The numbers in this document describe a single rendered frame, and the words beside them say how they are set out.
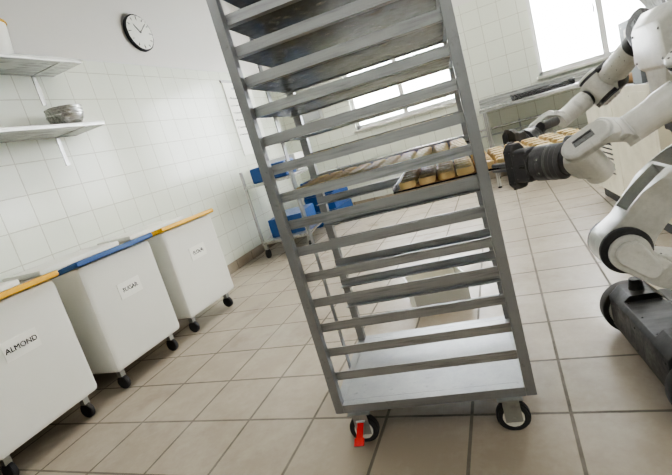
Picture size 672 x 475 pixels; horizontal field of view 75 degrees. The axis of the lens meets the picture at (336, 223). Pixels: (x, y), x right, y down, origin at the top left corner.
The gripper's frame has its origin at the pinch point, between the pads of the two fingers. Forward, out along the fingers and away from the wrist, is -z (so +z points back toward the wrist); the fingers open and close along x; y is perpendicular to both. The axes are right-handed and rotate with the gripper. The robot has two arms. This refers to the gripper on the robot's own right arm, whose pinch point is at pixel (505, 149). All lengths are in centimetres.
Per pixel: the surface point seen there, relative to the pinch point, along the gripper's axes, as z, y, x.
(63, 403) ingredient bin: -169, -134, -64
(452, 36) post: -40, 23, 36
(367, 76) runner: -54, 4, 34
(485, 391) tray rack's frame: -48, 15, -65
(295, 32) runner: -66, -8, 51
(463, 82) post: -39, 24, 25
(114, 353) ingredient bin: -143, -156, -58
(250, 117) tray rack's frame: -82, -19, 32
